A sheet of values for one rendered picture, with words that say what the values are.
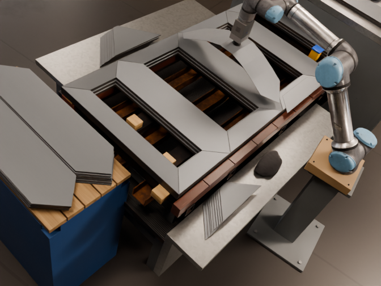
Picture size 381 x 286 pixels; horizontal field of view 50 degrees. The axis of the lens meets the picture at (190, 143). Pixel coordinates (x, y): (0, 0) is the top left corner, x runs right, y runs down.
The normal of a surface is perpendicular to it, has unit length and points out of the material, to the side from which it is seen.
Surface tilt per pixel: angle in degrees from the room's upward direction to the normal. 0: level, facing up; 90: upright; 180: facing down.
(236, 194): 0
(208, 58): 0
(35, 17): 0
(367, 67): 90
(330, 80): 84
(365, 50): 90
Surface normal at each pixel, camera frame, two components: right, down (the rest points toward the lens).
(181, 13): 0.22, -0.63
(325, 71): -0.72, 0.33
